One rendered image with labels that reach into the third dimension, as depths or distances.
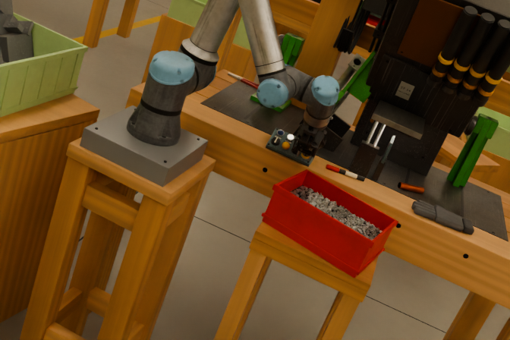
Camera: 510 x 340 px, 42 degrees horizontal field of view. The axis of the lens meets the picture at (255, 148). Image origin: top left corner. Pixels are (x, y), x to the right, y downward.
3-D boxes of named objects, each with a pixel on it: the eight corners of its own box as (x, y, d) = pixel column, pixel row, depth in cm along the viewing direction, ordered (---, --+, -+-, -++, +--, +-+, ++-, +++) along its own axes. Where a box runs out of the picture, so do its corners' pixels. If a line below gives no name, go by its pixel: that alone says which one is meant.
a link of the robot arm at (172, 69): (132, 97, 179) (145, 51, 174) (156, 87, 191) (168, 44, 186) (171, 115, 177) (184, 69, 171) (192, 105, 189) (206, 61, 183)
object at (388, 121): (418, 143, 200) (422, 134, 199) (369, 121, 203) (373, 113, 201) (424, 113, 236) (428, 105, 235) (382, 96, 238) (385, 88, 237)
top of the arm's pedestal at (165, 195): (166, 206, 173) (171, 193, 172) (64, 155, 179) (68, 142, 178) (212, 171, 202) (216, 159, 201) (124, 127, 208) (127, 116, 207)
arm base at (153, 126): (166, 152, 179) (176, 119, 175) (117, 130, 181) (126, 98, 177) (186, 135, 193) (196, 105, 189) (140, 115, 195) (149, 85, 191)
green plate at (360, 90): (353, 115, 221) (393, 66, 213) (334, 100, 222) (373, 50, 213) (358, 107, 232) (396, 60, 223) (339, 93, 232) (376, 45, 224)
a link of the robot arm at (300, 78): (269, 64, 176) (306, 82, 173) (282, 58, 186) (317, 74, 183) (259, 90, 179) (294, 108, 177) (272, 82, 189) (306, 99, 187)
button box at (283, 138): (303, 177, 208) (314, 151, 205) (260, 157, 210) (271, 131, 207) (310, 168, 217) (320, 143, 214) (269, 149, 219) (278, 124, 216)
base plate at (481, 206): (505, 246, 210) (508, 240, 209) (198, 108, 227) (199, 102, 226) (498, 199, 249) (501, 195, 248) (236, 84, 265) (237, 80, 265)
